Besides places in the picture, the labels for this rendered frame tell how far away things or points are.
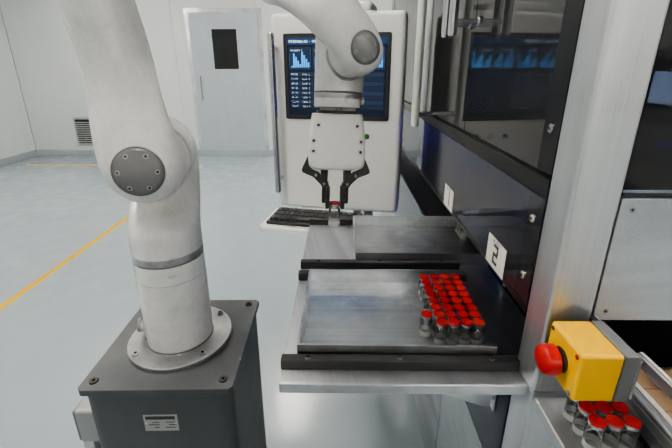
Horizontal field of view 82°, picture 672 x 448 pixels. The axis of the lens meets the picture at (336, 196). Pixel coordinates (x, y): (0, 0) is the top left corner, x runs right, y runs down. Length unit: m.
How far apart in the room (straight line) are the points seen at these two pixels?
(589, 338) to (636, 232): 0.16
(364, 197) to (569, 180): 1.06
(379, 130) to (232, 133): 4.99
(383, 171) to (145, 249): 1.02
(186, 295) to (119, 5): 0.46
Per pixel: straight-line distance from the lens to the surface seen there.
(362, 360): 0.70
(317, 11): 0.58
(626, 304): 0.70
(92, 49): 0.66
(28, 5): 7.57
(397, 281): 0.94
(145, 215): 0.73
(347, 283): 0.92
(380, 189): 1.54
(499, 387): 0.74
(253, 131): 6.25
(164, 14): 6.59
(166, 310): 0.75
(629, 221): 0.64
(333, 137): 0.67
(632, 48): 0.58
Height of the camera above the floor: 1.36
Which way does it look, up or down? 19 degrees down
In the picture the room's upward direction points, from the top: straight up
